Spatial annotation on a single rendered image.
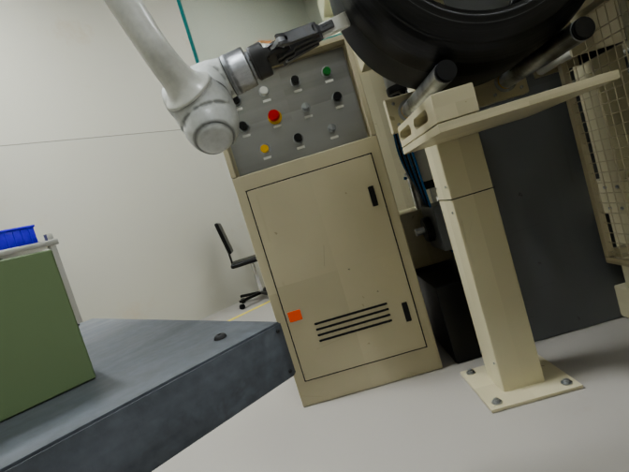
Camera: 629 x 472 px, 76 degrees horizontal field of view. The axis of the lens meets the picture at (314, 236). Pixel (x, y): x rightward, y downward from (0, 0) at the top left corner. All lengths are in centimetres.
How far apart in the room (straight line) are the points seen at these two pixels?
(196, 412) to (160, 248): 373
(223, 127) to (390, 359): 111
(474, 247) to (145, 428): 114
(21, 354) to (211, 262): 388
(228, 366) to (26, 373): 13
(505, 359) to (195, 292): 316
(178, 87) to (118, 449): 67
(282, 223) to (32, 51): 314
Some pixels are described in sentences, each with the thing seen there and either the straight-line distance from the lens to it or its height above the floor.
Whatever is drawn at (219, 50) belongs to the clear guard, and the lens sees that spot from 165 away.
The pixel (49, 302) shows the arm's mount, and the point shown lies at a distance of 32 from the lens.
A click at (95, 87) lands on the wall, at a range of 423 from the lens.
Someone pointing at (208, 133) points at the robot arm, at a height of 90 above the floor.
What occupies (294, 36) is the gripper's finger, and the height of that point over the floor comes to 108.
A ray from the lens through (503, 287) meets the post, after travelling 134.
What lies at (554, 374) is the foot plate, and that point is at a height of 1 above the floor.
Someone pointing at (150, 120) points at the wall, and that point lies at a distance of 427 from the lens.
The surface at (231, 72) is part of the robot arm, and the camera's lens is 96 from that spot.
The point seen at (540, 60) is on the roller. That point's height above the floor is 89.
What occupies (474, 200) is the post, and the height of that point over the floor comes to 60.
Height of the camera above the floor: 72
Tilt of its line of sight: 4 degrees down
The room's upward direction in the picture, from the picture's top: 17 degrees counter-clockwise
